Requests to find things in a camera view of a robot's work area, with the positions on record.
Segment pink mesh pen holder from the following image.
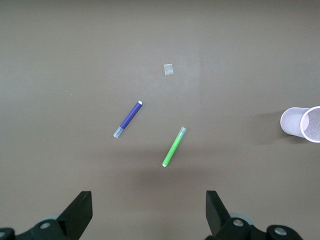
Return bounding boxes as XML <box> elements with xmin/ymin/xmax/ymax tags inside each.
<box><xmin>279</xmin><ymin>106</ymin><xmax>320</xmax><ymax>144</ymax></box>

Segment green marker pen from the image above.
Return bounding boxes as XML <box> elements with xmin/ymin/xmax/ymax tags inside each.
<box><xmin>161</xmin><ymin>126</ymin><xmax>188</xmax><ymax>168</ymax></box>

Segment purple marker pen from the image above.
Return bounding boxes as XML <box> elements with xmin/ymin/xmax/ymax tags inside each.
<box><xmin>113</xmin><ymin>100</ymin><xmax>144</xmax><ymax>139</ymax></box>

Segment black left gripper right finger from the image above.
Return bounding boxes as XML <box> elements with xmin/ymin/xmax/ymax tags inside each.
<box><xmin>204</xmin><ymin>190</ymin><xmax>303</xmax><ymax>240</ymax></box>

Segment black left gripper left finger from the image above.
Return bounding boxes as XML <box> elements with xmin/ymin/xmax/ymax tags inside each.
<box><xmin>0</xmin><ymin>191</ymin><xmax>93</xmax><ymax>240</ymax></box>

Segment small clear tape piece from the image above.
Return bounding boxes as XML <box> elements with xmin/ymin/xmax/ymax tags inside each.
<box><xmin>163</xmin><ymin>63</ymin><xmax>175</xmax><ymax>76</ymax></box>

